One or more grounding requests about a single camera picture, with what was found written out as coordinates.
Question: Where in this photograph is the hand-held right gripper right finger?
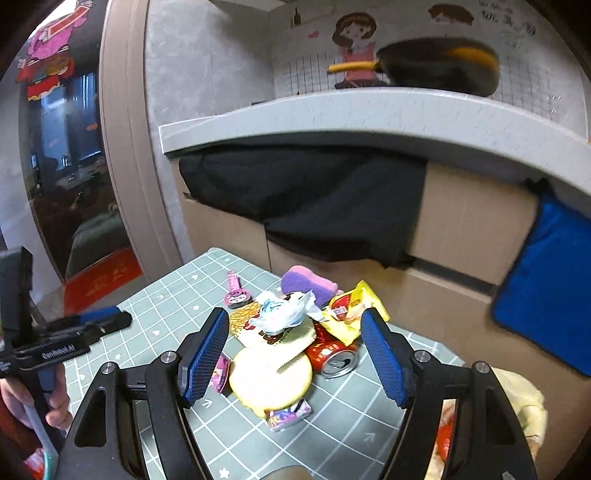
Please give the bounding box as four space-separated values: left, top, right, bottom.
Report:
360 308 539 480

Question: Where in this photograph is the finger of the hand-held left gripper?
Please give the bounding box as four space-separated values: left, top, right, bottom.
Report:
59 312 134 350
44 307 123 335

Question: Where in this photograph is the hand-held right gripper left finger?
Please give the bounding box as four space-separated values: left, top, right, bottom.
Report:
58 307 232 480

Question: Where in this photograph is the red drink can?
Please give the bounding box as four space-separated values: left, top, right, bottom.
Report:
305 323 361 379

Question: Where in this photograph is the yellow printed plastic bag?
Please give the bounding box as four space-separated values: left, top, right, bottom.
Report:
425 369 548 480

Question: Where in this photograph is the person's left hand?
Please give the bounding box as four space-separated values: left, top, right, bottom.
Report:
0 367 74 432

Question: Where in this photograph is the small pink candy wrapper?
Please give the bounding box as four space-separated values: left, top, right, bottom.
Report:
208 353 232 396

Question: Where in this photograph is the red floor mat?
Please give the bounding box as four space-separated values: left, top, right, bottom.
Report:
62 247 144 317

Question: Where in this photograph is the green grid mat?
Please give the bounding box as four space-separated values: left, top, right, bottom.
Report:
62 247 467 480

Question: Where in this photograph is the white yellow noodle wrapper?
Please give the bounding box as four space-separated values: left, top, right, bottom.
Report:
228 291 317 373

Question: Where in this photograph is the round yellow sponge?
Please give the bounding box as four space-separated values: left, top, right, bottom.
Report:
228 346 315 414

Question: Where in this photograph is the yellow snack packet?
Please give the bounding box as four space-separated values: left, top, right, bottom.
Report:
321 281 391 345

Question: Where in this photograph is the pink toy watch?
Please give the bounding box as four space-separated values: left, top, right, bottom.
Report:
223 270 253 309

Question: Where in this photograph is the white crumpled plastic wrapper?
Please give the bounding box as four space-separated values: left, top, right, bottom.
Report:
249 291 324 336

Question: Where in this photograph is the pink purple flat wrapper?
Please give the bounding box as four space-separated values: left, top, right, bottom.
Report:
265 399 313 433

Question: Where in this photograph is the purple sponge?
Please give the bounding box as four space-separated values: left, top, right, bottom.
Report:
281 265 341 302

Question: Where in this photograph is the blue cloth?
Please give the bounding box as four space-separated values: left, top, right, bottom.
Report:
490 191 591 377

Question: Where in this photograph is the black cloth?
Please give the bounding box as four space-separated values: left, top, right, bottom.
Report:
178 142 428 271

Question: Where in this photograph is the red pink door decoration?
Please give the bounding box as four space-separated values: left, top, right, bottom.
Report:
16 0 100 101

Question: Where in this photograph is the grey stone countertop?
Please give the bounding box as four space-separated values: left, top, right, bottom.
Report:
158 88 591 197

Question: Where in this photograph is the beige door frame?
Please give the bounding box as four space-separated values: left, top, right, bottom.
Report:
99 0 195 282

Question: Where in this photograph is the black yellow-handled frying pan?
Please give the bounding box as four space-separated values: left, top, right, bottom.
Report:
328 37 502 98

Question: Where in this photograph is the cartoon grid wall sticker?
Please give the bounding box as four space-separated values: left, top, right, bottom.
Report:
270 0 573 125

